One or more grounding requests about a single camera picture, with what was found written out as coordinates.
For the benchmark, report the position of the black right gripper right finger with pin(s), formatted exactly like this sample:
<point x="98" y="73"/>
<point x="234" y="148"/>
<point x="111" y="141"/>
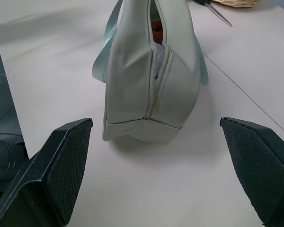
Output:
<point x="258" y="170"/>

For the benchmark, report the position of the woven wicker basket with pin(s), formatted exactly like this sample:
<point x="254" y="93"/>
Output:
<point x="237" y="2"/>

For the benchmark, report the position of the scissors with silver blades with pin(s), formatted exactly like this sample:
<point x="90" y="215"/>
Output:
<point x="219" y="11"/>

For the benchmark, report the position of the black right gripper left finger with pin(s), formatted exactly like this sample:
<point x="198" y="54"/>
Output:
<point x="61" y="170"/>

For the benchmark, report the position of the dark rounded robot body part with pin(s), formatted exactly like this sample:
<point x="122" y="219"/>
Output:
<point x="4" y="153"/>

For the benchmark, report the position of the pale green zippered bag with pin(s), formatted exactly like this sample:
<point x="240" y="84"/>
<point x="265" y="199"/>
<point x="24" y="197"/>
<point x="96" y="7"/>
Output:
<point x="132" y="89"/>

